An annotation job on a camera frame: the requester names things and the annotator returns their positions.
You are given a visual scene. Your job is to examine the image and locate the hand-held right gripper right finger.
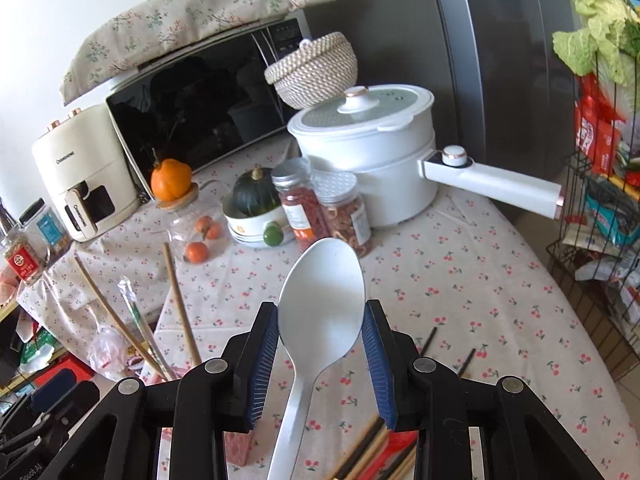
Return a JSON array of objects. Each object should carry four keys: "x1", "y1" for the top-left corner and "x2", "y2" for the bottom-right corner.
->
[{"x1": 362, "y1": 299, "x2": 606, "y2": 480}]

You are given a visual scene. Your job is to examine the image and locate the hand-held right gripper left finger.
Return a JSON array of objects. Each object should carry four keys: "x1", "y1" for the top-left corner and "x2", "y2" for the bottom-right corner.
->
[{"x1": 50, "y1": 302, "x2": 281, "y2": 480}]

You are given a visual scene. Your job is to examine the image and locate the white plastic spoon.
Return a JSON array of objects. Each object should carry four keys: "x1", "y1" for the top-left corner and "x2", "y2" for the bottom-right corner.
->
[{"x1": 267, "y1": 237, "x2": 366, "y2": 480}]

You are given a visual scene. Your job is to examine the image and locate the wooden chopstick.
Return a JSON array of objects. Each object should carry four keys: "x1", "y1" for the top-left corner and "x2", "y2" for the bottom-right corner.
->
[
  {"x1": 74, "y1": 255, "x2": 173, "y2": 381},
  {"x1": 163, "y1": 242, "x2": 201, "y2": 368},
  {"x1": 345, "y1": 425, "x2": 396, "y2": 480}
]

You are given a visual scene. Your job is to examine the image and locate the crumpled clear plastic bag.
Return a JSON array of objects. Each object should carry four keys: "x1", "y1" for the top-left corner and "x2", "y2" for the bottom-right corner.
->
[{"x1": 87, "y1": 327, "x2": 131, "y2": 368}]

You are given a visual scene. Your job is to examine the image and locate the cherry print tablecloth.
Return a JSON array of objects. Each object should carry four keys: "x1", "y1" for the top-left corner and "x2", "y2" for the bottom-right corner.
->
[{"x1": 17, "y1": 135, "x2": 640, "y2": 480}]

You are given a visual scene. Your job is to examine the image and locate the plastic wrapped chopsticks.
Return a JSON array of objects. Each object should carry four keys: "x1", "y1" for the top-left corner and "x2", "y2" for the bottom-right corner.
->
[{"x1": 118, "y1": 280, "x2": 168, "y2": 378}]

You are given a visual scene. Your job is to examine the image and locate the white bowl with green dot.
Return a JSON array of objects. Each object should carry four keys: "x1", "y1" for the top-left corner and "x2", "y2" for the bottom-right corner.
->
[{"x1": 223, "y1": 192, "x2": 296, "y2": 248}]

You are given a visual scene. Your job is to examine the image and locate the red label glass jar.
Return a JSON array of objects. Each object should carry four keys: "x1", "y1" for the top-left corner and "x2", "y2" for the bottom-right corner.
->
[{"x1": 0, "y1": 232, "x2": 46, "y2": 286}]

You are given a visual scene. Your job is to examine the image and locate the jar of dried fruit slices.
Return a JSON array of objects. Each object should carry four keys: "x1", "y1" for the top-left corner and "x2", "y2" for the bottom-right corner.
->
[{"x1": 315, "y1": 170, "x2": 373, "y2": 258}]

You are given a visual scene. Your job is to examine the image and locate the glass jar with wooden lid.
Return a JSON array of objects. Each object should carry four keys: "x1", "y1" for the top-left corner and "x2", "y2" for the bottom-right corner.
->
[{"x1": 157, "y1": 185, "x2": 226, "y2": 266}]

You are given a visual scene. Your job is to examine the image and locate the jar of red berries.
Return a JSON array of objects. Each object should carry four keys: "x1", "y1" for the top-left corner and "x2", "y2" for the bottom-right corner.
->
[{"x1": 271, "y1": 157, "x2": 326, "y2": 251}]

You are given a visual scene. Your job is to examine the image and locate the dark green squash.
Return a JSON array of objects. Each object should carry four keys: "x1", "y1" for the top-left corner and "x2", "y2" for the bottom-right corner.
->
[{"x1": 232, "y1": 167, "x2": 281, "y2": 216}]

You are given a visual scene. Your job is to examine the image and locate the dark lid glass jar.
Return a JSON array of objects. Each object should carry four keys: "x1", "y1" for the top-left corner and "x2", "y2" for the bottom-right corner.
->
[{"x1": 17, "y1": 199, "x2": 73, "y2": 266}]

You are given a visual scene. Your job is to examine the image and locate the white electric pot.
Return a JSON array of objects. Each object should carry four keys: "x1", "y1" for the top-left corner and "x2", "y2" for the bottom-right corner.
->
[{"x1": 287, "y1": 86, "x2": 563, "y2": 228}]

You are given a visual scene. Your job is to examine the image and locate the orange bell pepper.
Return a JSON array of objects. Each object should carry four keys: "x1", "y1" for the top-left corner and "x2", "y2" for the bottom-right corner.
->
[{"x1": 150, "y1": 157, "x2": 193, "y2": 201}]

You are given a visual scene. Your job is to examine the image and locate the cream air fryer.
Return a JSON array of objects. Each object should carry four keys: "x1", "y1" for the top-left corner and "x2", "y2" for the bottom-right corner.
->
[{"x1": 31, "y1": 106, "x2": 142, "y2": 243}]

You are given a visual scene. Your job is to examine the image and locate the white pot lid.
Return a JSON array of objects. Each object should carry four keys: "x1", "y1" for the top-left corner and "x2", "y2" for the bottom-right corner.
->
[{"x1": 287, "y1": 86, "x2": 433, "y2": 136}]

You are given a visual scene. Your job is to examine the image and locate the black door microwave oven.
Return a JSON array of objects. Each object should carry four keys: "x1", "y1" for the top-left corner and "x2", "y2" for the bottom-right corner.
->
[{"x1": 105, "y1": 17, "x2": 313, "y2": 201}]

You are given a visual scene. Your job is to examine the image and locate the blue white snack packet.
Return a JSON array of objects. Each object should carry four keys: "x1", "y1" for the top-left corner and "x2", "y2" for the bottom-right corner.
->
[{"x1": 582, "y1": 180, "x2": 640, "y2": 248}]

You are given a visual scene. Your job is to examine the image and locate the red snack packet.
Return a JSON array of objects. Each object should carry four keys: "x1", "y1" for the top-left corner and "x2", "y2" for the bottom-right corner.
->
[{"x1": 574, "y1": 72, "x2": 628, "y2": 176}]

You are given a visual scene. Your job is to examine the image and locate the grey refrigerator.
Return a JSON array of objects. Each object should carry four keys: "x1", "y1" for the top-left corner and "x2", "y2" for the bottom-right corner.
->
[{"x1": 285, "y1": 0, "x2": 576, "y2": 216}]

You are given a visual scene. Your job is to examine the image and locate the floral cloth cover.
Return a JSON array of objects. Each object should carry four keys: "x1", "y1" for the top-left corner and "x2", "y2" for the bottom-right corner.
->
[{"x1": 59, "y1": 0, "x2": 337, "y2": 107}]

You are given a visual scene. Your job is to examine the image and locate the napa cabbage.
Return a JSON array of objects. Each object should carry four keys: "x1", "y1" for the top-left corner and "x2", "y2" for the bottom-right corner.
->
[{"x1": 552, "y1": 0, "x2": 640, "y2": 86}]

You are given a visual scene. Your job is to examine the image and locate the black wire rack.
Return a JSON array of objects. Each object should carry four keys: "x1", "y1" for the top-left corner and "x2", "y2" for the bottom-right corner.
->
[{"x1": 545, "y1": 72, "x2": 640, "y2": 386}]

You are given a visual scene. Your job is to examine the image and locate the woven rope basket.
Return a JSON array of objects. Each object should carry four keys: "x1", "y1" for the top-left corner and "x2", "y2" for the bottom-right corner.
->
[{"x1": 264, "y1": 31, "x2": 358, "y2": 110}]

